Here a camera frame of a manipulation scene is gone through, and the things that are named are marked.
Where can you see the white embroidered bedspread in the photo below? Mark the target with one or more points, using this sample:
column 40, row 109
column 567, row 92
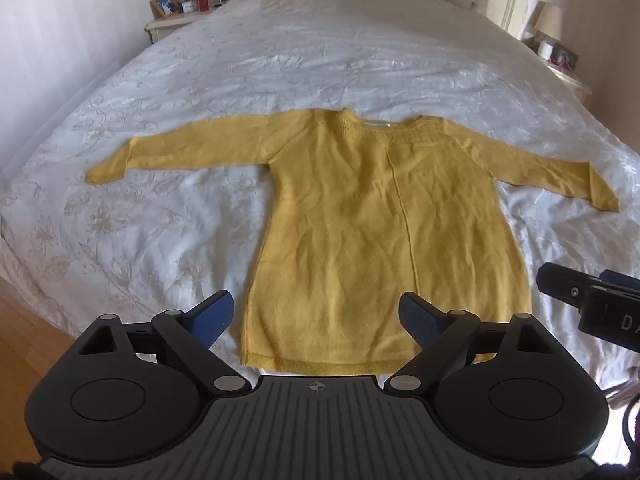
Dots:
column 300, row 60

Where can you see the wooden photo frame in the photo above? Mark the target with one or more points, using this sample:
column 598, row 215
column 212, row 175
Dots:
column 164, row 6

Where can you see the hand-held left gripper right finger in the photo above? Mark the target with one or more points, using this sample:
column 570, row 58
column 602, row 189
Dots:
column 417, row 322

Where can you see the cream nightstand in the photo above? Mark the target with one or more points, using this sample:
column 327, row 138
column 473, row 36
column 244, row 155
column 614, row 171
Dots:
column 570, row 80
column 167, row 25

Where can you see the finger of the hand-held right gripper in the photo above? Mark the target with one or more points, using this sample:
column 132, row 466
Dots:
column 620, row 281
column 565, row 285

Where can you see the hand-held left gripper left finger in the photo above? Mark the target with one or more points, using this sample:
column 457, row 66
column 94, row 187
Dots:
column 212, row 317

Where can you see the white jar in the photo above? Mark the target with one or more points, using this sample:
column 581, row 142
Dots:
column 545, row 49

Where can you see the yellow knit sweater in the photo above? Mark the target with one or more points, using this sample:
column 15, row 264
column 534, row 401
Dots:
column 350, row 235

